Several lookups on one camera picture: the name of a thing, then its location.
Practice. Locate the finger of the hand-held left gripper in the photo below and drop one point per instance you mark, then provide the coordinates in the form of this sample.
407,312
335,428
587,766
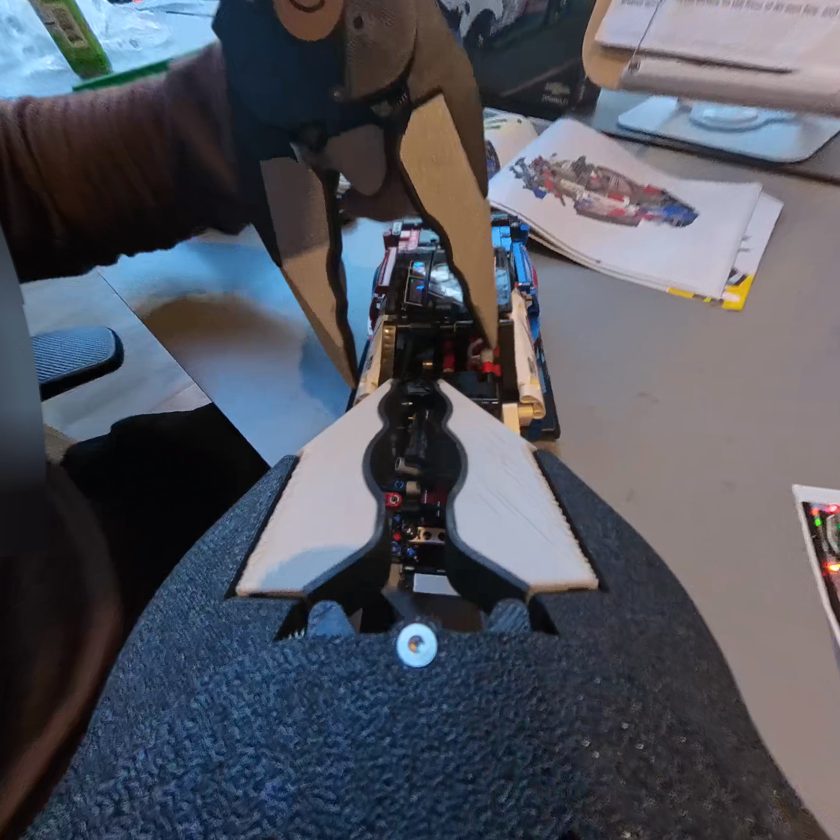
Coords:
305,229
453,184

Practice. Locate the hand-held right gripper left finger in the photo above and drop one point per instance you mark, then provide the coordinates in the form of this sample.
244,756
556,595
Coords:
315,518

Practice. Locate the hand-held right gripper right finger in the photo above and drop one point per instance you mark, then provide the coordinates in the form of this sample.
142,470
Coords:
518,518

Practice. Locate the red white toy race car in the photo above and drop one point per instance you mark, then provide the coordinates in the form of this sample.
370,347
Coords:
407,328

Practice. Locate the person's left forearm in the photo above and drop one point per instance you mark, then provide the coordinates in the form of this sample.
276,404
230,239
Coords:
118,164

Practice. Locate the task sheet on stand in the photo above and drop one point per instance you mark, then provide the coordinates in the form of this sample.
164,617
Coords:
597,59

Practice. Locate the person's left hand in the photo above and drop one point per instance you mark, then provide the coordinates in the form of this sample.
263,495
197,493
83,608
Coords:
384,208

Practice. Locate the black toy car box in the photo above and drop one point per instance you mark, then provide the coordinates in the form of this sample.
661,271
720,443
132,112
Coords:
525,65

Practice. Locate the person's black pants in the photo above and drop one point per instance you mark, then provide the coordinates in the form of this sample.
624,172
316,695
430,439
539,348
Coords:
164,472

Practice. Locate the open toy instruction booklet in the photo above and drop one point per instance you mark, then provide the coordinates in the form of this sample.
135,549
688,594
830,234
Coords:
656,243

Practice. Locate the green plastic bin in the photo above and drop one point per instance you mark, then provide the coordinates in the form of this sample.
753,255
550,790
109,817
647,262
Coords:
72,33

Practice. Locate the white board stand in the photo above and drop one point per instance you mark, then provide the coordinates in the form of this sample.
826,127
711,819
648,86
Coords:
722,131

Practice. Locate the holographic sticker sheet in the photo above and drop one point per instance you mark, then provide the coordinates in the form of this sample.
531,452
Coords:
823,558

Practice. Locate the printed brick instruction sheet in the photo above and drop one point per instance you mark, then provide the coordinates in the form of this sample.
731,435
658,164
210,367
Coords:
722,33

